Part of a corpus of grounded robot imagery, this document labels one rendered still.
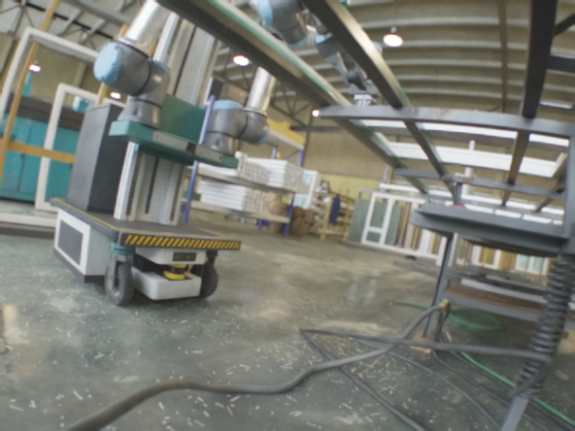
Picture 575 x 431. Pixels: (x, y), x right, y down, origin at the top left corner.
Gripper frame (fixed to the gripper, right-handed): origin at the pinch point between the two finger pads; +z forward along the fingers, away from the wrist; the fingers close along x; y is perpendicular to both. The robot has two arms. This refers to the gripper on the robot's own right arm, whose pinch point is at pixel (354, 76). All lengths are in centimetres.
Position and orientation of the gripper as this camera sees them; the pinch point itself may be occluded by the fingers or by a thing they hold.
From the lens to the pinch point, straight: 98.9
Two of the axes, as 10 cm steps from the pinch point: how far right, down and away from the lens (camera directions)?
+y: 4.2, -5.0, 7.6
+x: -8.2, 1.6, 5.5
